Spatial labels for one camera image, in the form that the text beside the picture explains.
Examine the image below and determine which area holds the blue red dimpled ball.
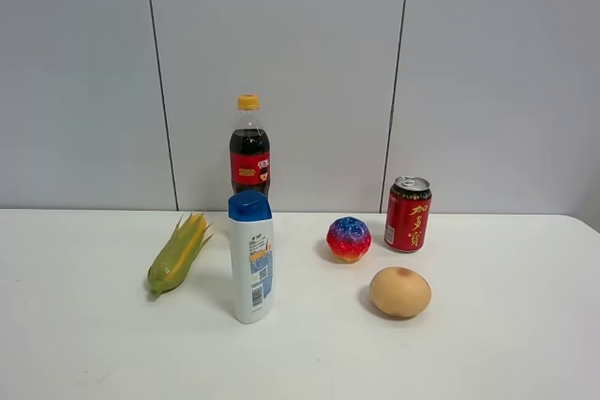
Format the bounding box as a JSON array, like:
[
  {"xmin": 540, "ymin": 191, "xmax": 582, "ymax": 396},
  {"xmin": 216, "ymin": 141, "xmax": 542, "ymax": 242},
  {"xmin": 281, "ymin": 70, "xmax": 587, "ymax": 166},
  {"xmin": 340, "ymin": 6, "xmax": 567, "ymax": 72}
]
[{"xmin": 325, "ymin": 216, "xmax": 372, "ymax": 262}]

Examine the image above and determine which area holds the cola bottle yellow cap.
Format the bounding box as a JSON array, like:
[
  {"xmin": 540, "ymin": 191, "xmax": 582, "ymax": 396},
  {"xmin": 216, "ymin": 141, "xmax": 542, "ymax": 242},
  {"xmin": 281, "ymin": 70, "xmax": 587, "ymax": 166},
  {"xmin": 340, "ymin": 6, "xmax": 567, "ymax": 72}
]
[{"xmin": 229, "ymin": 94, "xmax": 271, "ymax": 197}]

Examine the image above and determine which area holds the white shampoo bottle blue cap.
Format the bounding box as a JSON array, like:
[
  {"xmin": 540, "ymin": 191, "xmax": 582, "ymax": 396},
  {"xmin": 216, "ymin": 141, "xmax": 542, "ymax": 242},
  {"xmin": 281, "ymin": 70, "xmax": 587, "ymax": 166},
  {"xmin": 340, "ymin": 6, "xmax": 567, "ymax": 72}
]
[{"xmin": 228, "ymin": 190, "xmax": 274, "ymax": 324}]

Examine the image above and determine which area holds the red herbal tea can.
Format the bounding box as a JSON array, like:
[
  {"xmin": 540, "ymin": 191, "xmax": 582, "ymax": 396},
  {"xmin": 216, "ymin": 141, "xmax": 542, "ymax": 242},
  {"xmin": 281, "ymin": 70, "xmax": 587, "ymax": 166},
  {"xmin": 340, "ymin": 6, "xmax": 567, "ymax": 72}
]
[{"xmin": 384, "ymin": 176, "xmax": 432, "ymax": 253}]

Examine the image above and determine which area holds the tan round bun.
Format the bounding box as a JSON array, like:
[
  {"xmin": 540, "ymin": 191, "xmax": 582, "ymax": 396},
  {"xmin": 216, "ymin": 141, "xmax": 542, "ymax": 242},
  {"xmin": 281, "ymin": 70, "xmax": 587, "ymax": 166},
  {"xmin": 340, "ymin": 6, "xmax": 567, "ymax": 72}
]
[{"xmin": 368, "ymin": 267, "xmax": 431, "ymax": 319}]

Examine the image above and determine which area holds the green yellow corn cob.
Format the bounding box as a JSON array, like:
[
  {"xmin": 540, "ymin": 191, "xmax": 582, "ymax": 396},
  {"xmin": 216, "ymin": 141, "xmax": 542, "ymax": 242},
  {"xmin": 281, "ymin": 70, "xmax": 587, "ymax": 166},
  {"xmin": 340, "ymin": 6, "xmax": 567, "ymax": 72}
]
[{"xmin": 146, "ymin": 212, "xmax": 212, "ymax": 297}]

